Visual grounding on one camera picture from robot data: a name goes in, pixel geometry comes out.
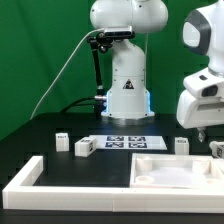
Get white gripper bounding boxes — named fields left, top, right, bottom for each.
left=176, top=69, right=224, bottom=142

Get white square table top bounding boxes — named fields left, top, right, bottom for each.
left=129, top=153, right=224, bottom=189

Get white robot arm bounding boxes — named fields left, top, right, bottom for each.
left=90, top=0, right=224, bottom=139

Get sheet with fiducial markers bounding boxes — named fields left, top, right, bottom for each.
left=92, top=135, right=167, bottom=150

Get white U-shaped fence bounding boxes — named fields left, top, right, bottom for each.
left=2, top=156, right=224, bottom=213

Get grey camera on mount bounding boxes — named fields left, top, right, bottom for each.
left=103, top=26, right=133, bottom=39

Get black cable at base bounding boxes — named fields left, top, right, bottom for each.
left=59, top=96, right=101, bottom=115

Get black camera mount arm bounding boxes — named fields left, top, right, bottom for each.
left=87, top=32, right=124, bottom=117

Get white camera cable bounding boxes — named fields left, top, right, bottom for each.
left=29, top=27, right=106, bottom=121

